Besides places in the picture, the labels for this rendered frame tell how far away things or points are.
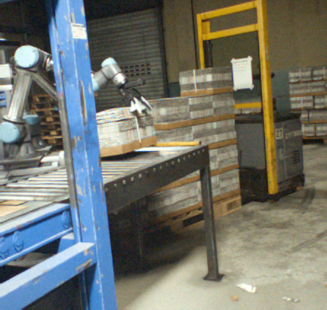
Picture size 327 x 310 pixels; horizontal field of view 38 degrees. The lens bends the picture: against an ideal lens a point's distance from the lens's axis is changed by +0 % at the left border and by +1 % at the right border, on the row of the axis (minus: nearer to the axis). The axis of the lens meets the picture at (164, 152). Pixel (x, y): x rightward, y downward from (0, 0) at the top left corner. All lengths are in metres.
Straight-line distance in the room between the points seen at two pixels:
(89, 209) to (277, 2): 8.93
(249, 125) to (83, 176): 3.41
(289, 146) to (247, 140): 0.41
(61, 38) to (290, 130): 3.61
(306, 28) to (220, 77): 5.90
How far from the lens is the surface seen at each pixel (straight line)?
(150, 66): 10.99
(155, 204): 3.56
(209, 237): 2.81
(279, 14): 10.05
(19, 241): 1.41
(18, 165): 2.83
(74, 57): 1.38
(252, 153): 4.71
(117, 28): 11.48
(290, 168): 4.80
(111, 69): 2.57
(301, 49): 9.90
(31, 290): 1.25
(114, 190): 1.86
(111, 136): 2.41
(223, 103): 4.15
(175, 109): 3.69
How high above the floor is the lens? 1.13
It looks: 7 degrees down
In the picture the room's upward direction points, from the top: 5 degrees counter-clockwise
